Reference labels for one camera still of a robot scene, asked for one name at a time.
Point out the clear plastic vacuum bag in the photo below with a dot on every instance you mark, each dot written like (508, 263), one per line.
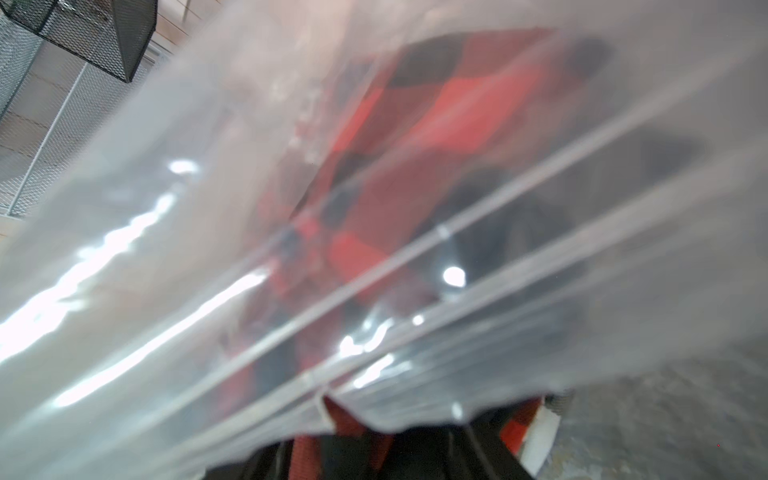
(124, 294)

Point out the white wire mesh shelf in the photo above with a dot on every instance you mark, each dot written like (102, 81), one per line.
(51, 104)

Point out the black wire mesh basket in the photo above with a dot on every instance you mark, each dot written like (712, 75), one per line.
(111, 35)

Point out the red black plaid shirt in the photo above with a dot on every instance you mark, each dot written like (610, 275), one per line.
(449, 120)

